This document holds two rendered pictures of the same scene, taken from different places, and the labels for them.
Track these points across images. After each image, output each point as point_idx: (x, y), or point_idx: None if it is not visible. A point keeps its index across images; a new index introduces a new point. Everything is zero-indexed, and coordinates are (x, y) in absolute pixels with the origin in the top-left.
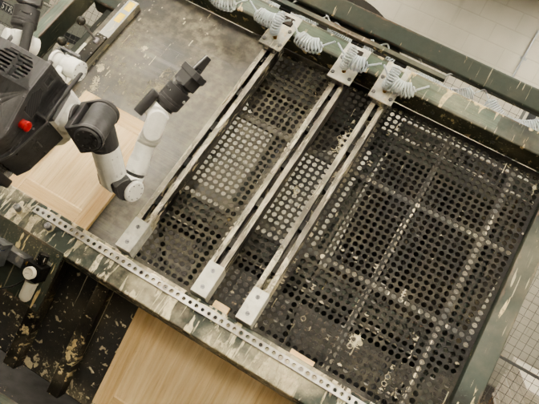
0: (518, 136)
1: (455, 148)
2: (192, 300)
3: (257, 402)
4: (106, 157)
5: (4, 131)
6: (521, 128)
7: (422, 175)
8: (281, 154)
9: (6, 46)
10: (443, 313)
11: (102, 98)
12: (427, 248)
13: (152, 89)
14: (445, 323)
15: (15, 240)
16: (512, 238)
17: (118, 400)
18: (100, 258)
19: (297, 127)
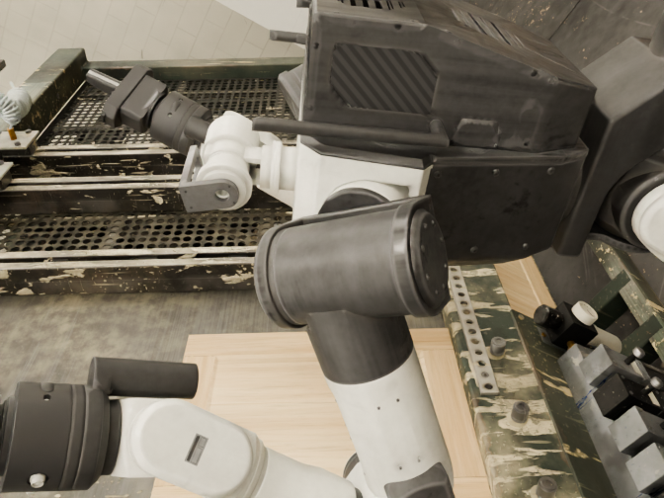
0: (49, 72)
1: (72, 122)
2: None
3: None
4: None
5: (504, 19)
6: (38, 73)
7: (123, 129)
8: (152, 216)
9: (332, 0)
10: (271, 91)
11: (283, 77)
12: (165, 238)
13: (191, 118)
14: (280, 88)
15: (566, 396)
16: (166, 82)
17: None
18: (468, 272)
19: (95, 219)
